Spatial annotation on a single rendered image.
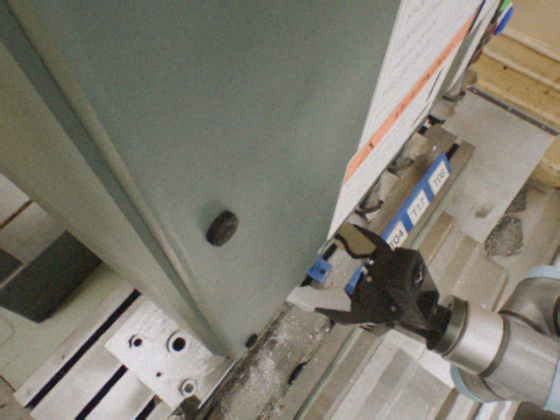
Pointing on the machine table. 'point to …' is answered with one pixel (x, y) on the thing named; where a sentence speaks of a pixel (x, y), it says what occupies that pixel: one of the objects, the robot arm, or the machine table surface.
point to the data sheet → (413, 50)
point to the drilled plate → (158, 327)
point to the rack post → (320, 270)
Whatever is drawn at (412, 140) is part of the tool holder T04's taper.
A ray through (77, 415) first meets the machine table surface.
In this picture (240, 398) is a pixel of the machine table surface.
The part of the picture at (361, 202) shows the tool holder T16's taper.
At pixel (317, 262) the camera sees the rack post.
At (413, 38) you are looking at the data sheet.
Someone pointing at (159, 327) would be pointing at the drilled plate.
